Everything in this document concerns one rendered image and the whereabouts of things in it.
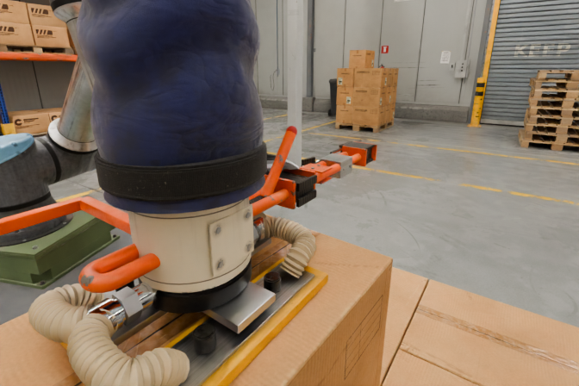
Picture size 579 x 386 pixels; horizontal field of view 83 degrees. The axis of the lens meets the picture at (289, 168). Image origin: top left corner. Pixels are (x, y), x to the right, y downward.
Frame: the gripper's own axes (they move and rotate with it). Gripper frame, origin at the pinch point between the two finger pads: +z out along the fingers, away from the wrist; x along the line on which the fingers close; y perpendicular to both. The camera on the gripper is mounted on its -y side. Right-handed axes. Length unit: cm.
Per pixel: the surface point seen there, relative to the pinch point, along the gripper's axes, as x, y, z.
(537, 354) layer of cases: -54, -44, 53
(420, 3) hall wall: 187, -901, -211
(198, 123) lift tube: 17.9, 33.1, 9.1
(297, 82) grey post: 12, -244, -158
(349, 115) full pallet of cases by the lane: -74, -630, -271
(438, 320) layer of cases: -54, -42, 27
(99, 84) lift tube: 22.1, 37.5, -1.7
